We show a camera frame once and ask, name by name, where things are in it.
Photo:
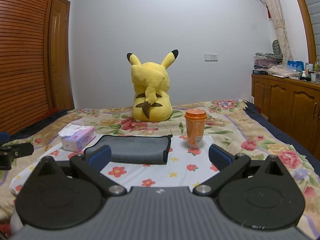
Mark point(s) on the beige floral blanket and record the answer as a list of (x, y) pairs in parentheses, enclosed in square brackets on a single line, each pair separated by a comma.
[(237, 130)]

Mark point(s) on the beige cloth bundle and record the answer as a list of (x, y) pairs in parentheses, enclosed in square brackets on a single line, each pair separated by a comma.
[(283, 71)]

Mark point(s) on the dark flat box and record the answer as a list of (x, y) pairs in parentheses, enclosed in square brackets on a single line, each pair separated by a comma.
[(260, 72)]

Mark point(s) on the wooden door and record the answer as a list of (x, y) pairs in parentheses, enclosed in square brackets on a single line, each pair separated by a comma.
[(60, 55)]

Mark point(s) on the orange lidded cup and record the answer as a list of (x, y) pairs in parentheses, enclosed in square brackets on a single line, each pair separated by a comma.
[(195, 130)]

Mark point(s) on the white wall socket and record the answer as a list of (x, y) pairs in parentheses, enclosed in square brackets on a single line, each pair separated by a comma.
[(211, 57)]

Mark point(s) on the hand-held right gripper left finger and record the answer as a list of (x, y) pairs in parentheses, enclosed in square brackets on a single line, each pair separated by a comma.
[(100, 157)]

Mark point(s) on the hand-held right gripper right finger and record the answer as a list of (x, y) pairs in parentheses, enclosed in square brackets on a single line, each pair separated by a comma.
[(220, 157)]

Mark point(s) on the wooden window frame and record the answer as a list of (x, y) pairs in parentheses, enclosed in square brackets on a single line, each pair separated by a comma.
[(305, 17)]

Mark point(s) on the wooden louvered wardrobe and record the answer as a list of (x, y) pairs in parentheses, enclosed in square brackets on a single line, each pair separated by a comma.
[(25, 55)]

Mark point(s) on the small white bottle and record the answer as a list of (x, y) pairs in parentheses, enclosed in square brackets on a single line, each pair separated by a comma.
[(303, 74)]

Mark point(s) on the clear drink bottle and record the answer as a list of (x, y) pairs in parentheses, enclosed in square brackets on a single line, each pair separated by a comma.
[(317, 70)]

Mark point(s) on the yellow plush toy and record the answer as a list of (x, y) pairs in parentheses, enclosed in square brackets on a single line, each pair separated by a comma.
[(150, 87)]

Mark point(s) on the grey patterned fan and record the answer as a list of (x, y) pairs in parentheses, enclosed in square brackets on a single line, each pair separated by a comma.
[(276, 47)]

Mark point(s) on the red hanging ornament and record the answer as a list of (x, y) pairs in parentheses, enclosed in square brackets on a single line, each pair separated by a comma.
[(269, 14)]

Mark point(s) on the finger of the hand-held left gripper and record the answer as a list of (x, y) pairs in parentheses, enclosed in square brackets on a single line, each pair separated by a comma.
[(3, 137), (20, 150)]

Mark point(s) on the stack of folded cloths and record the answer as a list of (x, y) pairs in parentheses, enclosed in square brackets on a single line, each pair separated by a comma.
[(266, 61)]

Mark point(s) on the wooden cabinet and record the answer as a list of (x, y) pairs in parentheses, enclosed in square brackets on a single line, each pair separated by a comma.
[(285, 97)]

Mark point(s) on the grey window blind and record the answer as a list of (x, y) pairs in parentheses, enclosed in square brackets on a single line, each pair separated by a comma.
[(314, 5)]

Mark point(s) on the purple tissue box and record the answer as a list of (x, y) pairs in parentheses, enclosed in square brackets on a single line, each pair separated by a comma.
[(80, 138)]

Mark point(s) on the blue packet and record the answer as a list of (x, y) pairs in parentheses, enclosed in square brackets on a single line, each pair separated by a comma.
[(295, 65)]

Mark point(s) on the purple and grey towel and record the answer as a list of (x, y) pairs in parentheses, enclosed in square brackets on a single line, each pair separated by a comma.
[(135, 147)]

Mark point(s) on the white flower-print cloth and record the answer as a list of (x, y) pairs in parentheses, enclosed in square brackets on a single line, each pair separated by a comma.
[(180, 160)]

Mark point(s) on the cream curtain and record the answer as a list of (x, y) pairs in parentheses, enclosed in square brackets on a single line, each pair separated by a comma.
[(277, 17)]

